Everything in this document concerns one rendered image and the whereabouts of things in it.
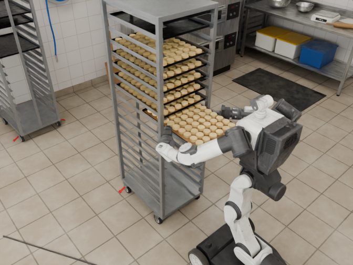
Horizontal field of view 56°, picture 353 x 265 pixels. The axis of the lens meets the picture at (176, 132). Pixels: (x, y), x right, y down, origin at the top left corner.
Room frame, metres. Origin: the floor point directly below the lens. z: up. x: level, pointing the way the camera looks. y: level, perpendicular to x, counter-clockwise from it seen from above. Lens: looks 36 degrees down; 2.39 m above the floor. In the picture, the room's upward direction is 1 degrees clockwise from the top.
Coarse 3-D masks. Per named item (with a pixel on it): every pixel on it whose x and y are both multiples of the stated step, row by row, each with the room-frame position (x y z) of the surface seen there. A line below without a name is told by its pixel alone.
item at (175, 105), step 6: (120, 84) 2.32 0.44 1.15; (126, 90) 2.25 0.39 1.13; (132, 90) 2.22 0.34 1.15; (138, 96) 2.13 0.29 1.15; (186, 96) 2.14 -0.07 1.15; (192, 96) 2.16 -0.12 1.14; (198, 96) 2.14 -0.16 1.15; (144, 102) 2.08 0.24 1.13; (150, 102) 2.05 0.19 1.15; (174, 102) 2.05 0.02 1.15; (180, 102) 2.08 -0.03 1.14; (186, 102) 2.06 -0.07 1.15; (192, 102) 2.08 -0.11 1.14; (156, 108) 1.97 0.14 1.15; (168, 108) 1.97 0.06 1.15; (174, 108) 1.97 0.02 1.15; (180, 108) 2.00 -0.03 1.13; (168, 114) 1.92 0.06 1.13
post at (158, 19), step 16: (160, 16) 1.86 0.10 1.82; (160, 32) 1.84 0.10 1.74; (160, 48) 1.84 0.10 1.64; (160, 64) 1.84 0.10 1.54; (160, 80) 1.84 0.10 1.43; (160, 96) 1.84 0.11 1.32; (160, 112) 1.84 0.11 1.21; (160, 128) 1.83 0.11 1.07; (160, 160) 1.84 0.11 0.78; (160, 176) 1.84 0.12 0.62; (160, 192) 1.85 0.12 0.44; (160, 208) 1.85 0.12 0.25
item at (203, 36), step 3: (189, 33) 2.27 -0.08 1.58; (192, 33) 2.27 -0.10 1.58; (195, 33) 2.25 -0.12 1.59; (198, 33) 2.23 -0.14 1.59; (201, 33) 2.21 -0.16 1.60; (195, 36) 2.21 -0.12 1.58; (198, 36) 2.21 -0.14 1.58; (201, 36) 2.21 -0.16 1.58; (204, 36) 2.18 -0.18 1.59; (207, 36) 2.16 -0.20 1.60; (210, 36) 2.14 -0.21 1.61; (204, 39) 2.16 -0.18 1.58; (207, 39) 2.16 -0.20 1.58; (210, 39) 2.14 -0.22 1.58; (210, 42) 2.12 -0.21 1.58
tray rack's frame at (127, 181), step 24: (120, 0) 2.18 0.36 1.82; (144, 0) 2.18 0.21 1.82; (168, 0) 2.19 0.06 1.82; (192, 0) 2.20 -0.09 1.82; (120, 144) 2.31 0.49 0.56; (120, 168) 2.30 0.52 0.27; (168, 168) 2.45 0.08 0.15; (144, 192) 2.12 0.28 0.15; (168, 192) 2.12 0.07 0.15; (192, 192) 2.13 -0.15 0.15
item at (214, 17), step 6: (216, 6) 2.14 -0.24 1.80; (216, 12) 2.14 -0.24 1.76; (216, 18) 2.14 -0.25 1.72; (216, 24) 2.15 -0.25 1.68; (210, 30) 2.15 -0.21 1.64; (210, 48) 2.14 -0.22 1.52; (210, 60) 2.14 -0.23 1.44; (210, 72) 2.13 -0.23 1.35; (210, 78) 2.13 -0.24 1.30; (210, 84) 2.14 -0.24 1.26; (210, 90) 2.14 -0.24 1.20; (210, 96) 2.14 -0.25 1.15; (210, 102) 2.15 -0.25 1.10; (204, 162) 2.14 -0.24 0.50; (204, 168) 2.15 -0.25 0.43
